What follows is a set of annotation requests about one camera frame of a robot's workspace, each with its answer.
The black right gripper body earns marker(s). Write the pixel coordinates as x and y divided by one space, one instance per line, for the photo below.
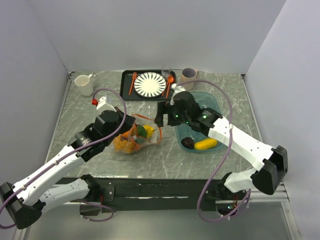
175 117

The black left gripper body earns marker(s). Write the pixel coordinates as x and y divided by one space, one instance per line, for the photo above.
126 125

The dark purple food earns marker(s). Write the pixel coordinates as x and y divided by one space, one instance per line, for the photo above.
188 143

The green lime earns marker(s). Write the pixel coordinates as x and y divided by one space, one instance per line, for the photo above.
141 134

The clear zip top bag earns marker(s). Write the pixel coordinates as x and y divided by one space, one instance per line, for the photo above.
131 134

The orange fruit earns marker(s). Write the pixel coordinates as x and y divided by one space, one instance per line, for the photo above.
130 147

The yellow banana toy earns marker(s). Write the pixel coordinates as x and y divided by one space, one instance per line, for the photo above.
205 144

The yellow lumpy food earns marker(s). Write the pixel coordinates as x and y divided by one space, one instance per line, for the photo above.
149 130

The golden ginger root toy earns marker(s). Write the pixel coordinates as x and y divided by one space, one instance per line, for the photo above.
120 142

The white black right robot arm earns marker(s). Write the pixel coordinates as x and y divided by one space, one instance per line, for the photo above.
269 164

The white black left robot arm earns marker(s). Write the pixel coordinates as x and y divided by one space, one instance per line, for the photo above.
43 179

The orange plastic spoon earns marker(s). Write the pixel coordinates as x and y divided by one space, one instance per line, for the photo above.
170 80

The beige mug purple inside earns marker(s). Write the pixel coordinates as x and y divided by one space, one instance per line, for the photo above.
188 78

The white mug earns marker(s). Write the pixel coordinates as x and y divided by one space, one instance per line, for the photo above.
84 84

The white black striped plate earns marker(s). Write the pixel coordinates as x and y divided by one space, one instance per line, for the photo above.
149 84

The clear drinking glass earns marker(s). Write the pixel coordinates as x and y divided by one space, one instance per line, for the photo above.
165 71

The orange plastic fork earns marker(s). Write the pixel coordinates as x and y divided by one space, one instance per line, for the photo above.
134 76

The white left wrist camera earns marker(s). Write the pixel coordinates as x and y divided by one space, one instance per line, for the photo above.
102 104

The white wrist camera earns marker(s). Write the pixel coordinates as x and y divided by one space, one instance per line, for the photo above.
102 104
176 90

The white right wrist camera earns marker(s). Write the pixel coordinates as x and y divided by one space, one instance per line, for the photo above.
176 90

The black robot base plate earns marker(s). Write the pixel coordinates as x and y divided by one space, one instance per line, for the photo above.
138 194

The aluminium frame rail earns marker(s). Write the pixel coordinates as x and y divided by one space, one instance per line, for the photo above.
60 194

